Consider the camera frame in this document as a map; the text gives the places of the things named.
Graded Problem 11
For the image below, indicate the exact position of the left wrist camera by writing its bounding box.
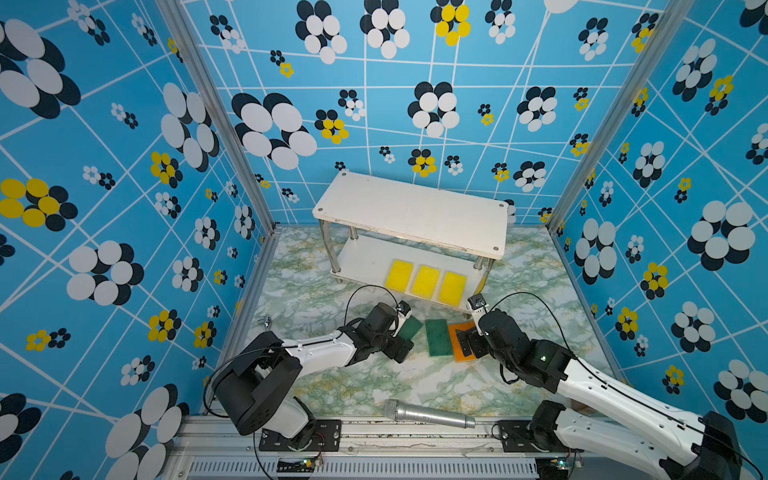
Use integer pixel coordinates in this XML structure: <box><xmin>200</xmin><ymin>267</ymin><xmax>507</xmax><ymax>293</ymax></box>
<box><xmin>397</xmin><ymin>301</ymin><xmax>411</xmax><ymax>318</ymax></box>

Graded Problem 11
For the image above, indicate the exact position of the orange sponge left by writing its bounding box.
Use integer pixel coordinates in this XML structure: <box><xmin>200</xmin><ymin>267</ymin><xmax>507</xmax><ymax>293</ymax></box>
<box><xmin>448</xmin><ymin>322</ymin><xmax>477</xmax><ymax>363</ymax></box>

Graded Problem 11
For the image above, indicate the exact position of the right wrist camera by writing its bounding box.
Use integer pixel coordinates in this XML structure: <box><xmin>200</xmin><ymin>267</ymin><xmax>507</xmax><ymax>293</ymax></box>
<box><xmin>467</xmin><ymin>294</ymin><xmax>487</xmax><ymax>312</ymax></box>

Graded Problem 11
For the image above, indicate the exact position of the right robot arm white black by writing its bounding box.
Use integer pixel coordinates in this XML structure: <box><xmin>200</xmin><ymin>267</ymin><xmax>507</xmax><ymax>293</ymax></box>
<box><xmin>471</xmin><ymin>306</ymin><xmax>745</xmax><ymax>479</ymax></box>

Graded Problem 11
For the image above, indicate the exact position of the aluminium frame post right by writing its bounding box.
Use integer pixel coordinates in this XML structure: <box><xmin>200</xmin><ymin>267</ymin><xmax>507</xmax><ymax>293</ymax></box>
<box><xmin>547</xmin><ymin>0</ymin><xmax>695</xmax><ymax>236</ymax></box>

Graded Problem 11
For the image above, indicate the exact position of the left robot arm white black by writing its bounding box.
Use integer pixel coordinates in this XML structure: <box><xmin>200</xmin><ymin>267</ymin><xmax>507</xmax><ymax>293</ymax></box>
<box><xmin>211</xmin><ymin>301</ymin><xmax>413</xmax><ymax>448</ymax></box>

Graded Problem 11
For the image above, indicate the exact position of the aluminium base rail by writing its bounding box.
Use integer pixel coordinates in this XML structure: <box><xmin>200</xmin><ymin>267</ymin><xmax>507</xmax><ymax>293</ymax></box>
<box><xmin>161</xmin><ymin>415</ymin><xmax>637</xmax><ymax>480</ymax></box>

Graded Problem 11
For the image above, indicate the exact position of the aluminium frame post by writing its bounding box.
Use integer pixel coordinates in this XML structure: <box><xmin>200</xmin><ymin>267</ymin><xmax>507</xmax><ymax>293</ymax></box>
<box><xmin>547</xmin><ymin>0</ymin><xmax>695</xmax><ymax>236</ymax></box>
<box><xmin>157</xmin><ymin>0</ymin><xmax>276</xmax><ymax>237</ymax></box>

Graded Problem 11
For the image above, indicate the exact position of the aluminium frame post left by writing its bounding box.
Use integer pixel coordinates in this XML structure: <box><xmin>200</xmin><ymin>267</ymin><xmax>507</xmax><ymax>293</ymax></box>
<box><xmin>157</xmin><ymin>0</ymin><xmax>276</xmax><ymax>237</ymax></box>

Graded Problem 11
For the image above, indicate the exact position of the green sponge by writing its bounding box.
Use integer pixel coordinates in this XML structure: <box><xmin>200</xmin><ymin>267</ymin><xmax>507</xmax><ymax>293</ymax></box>
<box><xmin>425</xmin><ymin>319</ymin><xmax>453</xmax><ymax>357</ymax></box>
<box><xmin>398</xmin><ymin>317</ymin><xmax>423</xmax><ymax>340</ymax></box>

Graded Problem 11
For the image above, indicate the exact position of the yellow sponge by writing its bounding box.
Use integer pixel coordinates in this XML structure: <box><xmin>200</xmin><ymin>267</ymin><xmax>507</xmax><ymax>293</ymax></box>
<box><xmin>438</xmin><ymin>271</ymin><xmax>467</xmax><ymax>307</ymax></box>
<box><xmin>385</xmin><ymin>260</ymin><xmax>414</xmax><ymax>293</ymax></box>
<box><xmin>410</xmin><ymin>265</ymin><xmax>441</xmax><ymax>299</ymax></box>

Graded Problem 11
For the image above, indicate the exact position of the silver microphone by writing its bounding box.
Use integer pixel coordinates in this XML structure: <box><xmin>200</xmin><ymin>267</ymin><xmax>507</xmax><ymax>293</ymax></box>
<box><xmin>384</xmin><ymin>399</ymin><xmax>476</xmax><ymax>429</ymax></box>

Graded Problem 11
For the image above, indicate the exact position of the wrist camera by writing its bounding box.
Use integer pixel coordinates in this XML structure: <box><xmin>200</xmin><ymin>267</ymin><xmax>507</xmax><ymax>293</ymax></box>
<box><xmin>397</xmin><ymin>301</ymin><xmax>411</xmax><ymax>318</ymax></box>
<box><xmin>467</xmin><ymin>294</ymin><xmax>487</xmax><ymax>312</ymax></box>

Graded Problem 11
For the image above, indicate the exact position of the white two-tier shelf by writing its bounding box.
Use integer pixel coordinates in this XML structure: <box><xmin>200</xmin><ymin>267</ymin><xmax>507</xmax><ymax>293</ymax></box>
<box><xmin>313</xmin><ymin>171</ymin><xmax>511</xmax><ymax>312</ymax></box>

